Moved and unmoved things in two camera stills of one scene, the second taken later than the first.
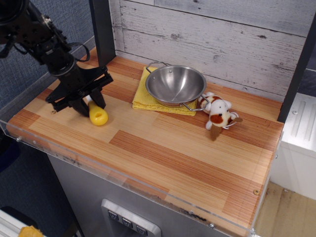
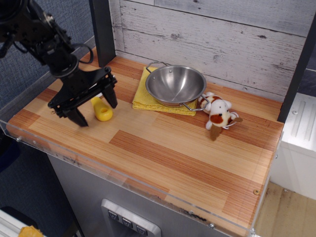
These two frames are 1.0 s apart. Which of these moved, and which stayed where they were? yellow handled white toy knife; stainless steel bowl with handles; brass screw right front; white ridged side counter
Moved: yellow handled white toy knife
Stayed: stainless steel bowl with handles; white ridged side counter; brass screw right front
